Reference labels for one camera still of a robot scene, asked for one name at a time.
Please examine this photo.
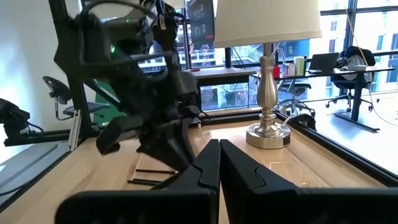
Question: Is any black office desk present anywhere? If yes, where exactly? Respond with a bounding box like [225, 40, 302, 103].
[251, 66, 396, 132]

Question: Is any green panel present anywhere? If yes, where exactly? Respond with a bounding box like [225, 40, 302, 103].
[92, 80, 126, 125]

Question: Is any black office chair with jacket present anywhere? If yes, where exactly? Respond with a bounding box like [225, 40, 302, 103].
[325, 45, 377, 113]

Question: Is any thin black makeup brush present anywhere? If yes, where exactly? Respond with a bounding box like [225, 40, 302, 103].
[126, 178, 163, 187]

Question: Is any thin brush with white print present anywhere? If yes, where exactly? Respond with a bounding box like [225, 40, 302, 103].
[135, 168, 177, 175]

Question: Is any grey mesh office chair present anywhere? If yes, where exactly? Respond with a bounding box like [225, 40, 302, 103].
[273, 77, 317, 118]

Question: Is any silver table lamp white shade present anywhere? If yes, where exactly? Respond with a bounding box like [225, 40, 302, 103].
[213, 0, 323, 150]

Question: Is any silver aluminium bar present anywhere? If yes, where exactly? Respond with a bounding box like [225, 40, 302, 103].
[68, 108, 83, 152]

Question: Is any dark laptop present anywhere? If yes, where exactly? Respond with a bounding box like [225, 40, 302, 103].
[308, 52, 340, 74]

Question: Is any black stool chair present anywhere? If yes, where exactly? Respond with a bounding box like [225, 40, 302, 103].
[42, 75, 110, 122]

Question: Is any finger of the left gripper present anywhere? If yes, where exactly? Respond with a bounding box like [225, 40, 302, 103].
[137, 120, 188, 172]
[169, 117, 195, 171]

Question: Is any small white container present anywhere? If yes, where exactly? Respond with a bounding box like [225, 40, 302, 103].
[281, 62, 295, 77]

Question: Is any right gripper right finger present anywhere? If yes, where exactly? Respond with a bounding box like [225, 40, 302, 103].
[220, 139, 398, 224]

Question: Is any black hanging monitor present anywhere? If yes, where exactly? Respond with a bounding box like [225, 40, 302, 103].
[188, 0, 216, 45]

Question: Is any tall white canister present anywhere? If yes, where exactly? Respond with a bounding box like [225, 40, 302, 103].
[293, 55, 306, 77]

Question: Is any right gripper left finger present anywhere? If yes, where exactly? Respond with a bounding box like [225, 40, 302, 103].
[54, 138, 221, 224]

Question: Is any black clamp on frame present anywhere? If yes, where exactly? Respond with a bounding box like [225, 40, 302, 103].
[290, 113, 317, 131]

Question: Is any grey-topped standing desk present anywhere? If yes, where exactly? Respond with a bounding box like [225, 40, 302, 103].
[183, 67, 257, 113]

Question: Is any black clamp-mounted device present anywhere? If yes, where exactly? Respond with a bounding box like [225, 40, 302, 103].
[0, 98, 44, 147]

